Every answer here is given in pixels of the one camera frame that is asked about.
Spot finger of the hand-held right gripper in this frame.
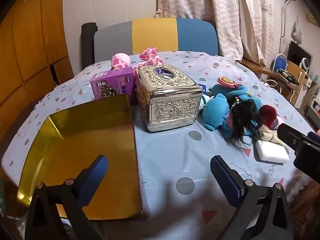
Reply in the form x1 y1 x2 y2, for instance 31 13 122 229
277 123 307 155
307 131 320 144

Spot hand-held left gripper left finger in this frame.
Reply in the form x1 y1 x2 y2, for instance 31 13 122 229
24 154 109 240

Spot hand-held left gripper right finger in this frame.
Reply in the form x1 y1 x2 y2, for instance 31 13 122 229
210 155 294 240

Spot red knitted doll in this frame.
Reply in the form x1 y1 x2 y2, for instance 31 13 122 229
259 104 277 129

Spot gold metal tray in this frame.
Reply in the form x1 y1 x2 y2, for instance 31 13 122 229
17 94 143 222

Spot black-haired beaded doll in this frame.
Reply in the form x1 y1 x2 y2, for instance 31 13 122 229
226 97 262 148

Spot blue plush monster with lollipop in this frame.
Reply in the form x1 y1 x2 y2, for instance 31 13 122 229
208 76 262 137

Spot small blue plush bear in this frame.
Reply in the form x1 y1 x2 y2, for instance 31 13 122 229
202 94 237 139

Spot green bottle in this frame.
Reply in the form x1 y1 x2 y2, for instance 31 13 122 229
279 68 299 85

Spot blue folding chair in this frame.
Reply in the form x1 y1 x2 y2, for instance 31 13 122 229
272 53 288 72

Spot wooden side table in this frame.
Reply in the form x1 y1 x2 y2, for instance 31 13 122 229
236 59 300 105

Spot black monitor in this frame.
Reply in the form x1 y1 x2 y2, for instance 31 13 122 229
287 41 313 64

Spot silver embossed tissue box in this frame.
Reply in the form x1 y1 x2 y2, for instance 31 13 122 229
135 64 203 133

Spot purple cardboard box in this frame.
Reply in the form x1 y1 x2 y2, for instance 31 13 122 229
89 67 137 105

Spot white garment steamer stand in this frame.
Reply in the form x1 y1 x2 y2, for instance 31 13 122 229
279 0 303 53

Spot pink spotted plush toy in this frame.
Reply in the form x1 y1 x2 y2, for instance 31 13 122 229
111 47 166 73

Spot black rolled mat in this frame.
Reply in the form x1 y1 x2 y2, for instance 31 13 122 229
81 22 97 70

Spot pink printed curtain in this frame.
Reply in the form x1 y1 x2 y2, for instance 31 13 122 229
157 0 275 60

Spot wooden wardrobe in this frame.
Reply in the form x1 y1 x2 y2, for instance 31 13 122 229
0 0 74 140

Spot tricolour chair back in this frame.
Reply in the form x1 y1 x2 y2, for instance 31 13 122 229
94 17 218 63

